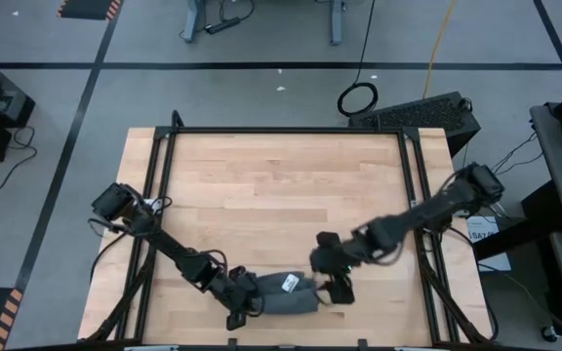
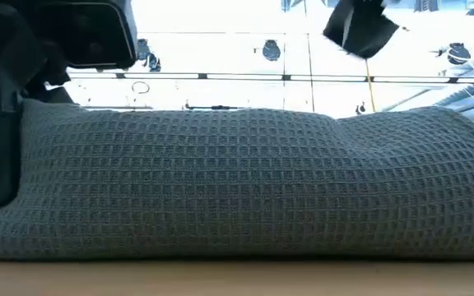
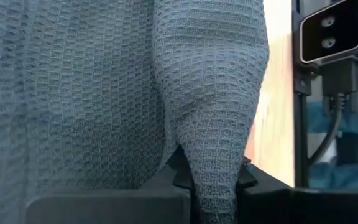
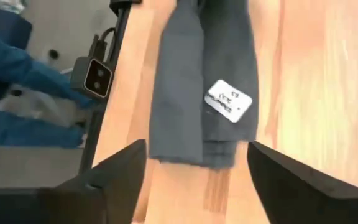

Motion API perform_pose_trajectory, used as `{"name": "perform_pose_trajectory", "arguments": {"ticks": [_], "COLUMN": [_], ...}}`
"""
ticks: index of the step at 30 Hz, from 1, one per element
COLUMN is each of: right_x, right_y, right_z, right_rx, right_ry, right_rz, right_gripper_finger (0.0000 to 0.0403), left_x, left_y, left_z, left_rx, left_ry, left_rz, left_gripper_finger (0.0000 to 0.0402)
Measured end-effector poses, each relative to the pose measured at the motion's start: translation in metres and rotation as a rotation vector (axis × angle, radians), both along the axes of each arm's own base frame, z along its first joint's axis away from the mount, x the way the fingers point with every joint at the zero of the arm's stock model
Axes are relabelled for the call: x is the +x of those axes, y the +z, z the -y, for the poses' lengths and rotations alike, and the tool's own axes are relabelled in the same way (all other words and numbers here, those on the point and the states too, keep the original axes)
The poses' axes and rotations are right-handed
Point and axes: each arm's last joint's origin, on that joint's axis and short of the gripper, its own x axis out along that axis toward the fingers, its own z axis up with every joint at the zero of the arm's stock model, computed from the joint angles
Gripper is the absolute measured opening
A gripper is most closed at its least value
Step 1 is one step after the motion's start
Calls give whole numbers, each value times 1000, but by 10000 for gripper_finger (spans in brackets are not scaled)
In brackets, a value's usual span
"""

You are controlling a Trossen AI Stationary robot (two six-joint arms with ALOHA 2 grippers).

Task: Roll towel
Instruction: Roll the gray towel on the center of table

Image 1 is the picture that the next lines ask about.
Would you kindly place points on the grey waffle towel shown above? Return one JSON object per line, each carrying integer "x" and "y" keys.
{"x": 281, "y": 300}

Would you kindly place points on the white towel tag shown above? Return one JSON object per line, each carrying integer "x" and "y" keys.
{"x": 291, "y": 283}

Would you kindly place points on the black caster wheel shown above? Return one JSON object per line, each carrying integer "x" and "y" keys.
{"x": 549, "y": 334}

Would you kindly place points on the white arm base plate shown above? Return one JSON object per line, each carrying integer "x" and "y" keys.
{"x": 151, "y": 202}

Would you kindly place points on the black power strip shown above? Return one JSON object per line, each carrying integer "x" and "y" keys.
{"x": 222, "y": 25}

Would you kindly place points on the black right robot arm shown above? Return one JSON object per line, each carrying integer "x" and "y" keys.
{"x": 432, "y": 207}

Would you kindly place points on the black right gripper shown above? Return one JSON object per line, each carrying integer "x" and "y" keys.
{"x": 334, "y": 258}

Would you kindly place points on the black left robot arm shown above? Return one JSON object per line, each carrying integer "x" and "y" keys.
{"x": 173, "y": 248}

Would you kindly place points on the white paper sheet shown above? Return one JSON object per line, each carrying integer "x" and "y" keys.
{"x": 493, "y": 253}

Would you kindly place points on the black aluminium table frame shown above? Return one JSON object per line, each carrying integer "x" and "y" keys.
{"x": 286, "y": 130}

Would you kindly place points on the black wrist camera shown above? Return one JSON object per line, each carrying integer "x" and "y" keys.
{"x": 328, "y": 239}
{"x": 242, "y": 279}

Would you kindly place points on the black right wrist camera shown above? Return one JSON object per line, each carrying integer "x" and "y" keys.
{"x": 328, "y": 239}

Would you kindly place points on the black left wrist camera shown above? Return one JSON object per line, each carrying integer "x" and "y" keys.
{"x": 242, "y": 279}

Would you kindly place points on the black computer tower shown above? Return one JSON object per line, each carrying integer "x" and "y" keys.
{"x": 417, "y": 114}

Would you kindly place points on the grey desk leg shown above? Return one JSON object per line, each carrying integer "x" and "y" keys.
{"x": 192, "y": 22}
{"x": 337, "y": 24}

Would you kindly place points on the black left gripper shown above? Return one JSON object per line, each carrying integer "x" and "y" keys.
{"x": 239, "y": 302}

